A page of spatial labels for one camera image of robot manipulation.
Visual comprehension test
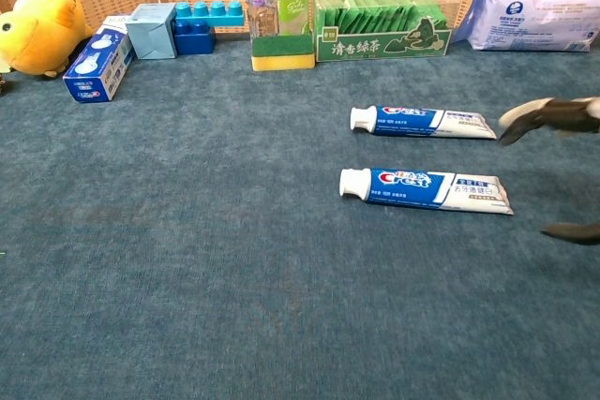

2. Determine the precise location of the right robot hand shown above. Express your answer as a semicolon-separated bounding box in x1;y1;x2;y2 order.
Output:
497;96;600;246

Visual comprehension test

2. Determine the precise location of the Crest toothpaste tube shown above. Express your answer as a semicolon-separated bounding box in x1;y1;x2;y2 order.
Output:
338;168;516;217
350;105;498;141

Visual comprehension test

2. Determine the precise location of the tissue pack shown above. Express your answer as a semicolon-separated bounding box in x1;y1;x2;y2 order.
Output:
453;0;600;52

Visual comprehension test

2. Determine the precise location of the green tea bag box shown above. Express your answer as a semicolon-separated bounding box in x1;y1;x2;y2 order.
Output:
313;0;460;63

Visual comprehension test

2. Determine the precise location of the green yellow sponge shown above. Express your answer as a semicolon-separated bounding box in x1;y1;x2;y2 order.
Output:
250;33;317;72

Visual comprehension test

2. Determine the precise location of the long light blue toy brick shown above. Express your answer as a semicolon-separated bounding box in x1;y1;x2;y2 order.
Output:
174;0;247;29

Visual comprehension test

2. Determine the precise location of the blue table cloth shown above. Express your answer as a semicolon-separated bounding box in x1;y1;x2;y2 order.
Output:
0;38;600;400

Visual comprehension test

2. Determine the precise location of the dark blue toy brick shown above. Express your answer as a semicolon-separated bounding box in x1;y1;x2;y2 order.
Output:
173;20;218;56

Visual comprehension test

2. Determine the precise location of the light blue carton box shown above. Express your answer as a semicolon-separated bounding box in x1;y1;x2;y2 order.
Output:
125;3;178;61

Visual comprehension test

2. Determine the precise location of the yellow plush chick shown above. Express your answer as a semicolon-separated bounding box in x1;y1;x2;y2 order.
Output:
0;0;95;79

